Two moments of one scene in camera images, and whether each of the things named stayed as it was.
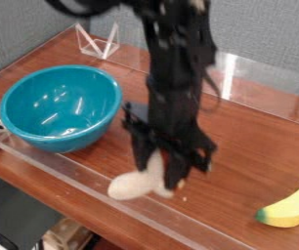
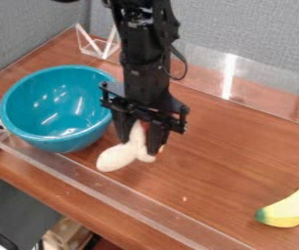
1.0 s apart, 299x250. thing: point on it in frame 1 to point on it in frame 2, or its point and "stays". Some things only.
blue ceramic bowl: (57, 106) stays
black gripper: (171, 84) to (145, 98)
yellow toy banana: (292, 212) stays
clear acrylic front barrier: (126, 197) stays
